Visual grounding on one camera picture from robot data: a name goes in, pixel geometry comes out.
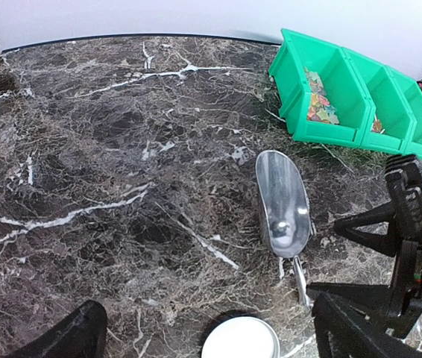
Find white jar lid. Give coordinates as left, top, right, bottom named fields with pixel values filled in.
left=201, top=316, right=280, bottom=358

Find star gummy candies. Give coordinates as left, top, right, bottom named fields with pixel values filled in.
left=304, top=68, right=340, bottom=125

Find wrapped colourful candies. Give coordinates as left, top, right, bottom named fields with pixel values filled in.
left=371, top=118, right=385, bottom=134

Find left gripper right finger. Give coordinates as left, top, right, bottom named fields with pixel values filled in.
left=312, top=293, right=422, bottom=357

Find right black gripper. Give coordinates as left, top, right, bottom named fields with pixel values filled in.
left=306, top=154, right=422, bottom=339

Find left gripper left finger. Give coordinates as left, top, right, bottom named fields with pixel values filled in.
left=8, top=300, right=107, bottom=358

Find metal scoop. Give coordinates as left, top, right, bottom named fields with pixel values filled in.
left=255, top=150, right=312, bottom=307

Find green three-compartment bin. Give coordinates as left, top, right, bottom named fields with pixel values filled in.
left=268, top=29, right=422, bottom=159

